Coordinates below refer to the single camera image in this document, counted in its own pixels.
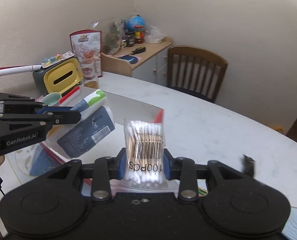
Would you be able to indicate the black yellow screwdriver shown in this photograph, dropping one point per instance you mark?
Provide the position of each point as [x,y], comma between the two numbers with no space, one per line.
[138,50]

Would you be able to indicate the mint green cup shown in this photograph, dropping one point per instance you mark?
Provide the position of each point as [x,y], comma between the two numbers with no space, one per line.
[52,99]

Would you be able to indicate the red white snack bag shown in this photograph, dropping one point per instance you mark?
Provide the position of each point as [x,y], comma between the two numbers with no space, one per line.
[86,45]

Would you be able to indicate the rolled white paper tube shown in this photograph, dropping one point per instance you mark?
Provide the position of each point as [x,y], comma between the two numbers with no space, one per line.
[4,71]

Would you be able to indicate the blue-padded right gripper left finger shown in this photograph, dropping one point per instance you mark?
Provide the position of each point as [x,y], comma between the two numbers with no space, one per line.
[114,166]

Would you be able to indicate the navy white tissue pack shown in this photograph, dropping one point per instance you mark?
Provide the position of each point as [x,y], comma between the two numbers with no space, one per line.
[87,133]

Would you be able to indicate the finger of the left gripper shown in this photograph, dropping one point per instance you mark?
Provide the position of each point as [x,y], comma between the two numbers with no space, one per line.
[61,117]

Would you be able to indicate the blue globe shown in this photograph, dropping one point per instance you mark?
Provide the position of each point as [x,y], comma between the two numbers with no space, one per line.
[135,21]

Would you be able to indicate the light wooden sideboard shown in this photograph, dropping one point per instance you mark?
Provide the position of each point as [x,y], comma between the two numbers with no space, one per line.
[151,65]

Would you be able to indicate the yellow green tissue box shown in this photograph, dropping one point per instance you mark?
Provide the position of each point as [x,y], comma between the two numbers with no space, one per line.
[61,77]

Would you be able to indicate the dark wooden chair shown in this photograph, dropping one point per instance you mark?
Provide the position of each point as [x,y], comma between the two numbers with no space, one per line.
[195,71]

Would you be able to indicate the cotton swabs plastic pack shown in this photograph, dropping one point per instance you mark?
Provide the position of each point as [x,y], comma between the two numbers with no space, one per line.
[144,144]

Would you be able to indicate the black snack packet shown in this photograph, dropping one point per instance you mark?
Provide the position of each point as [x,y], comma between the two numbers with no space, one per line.
[248,166]

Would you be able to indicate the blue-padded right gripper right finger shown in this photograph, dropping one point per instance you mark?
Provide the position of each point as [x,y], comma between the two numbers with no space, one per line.
[172,167]

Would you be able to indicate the red cardboard box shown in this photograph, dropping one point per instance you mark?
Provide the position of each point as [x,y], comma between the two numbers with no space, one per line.
[87,101]

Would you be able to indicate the red sauce jar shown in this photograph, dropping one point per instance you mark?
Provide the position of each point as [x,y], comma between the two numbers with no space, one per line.
[139,36]

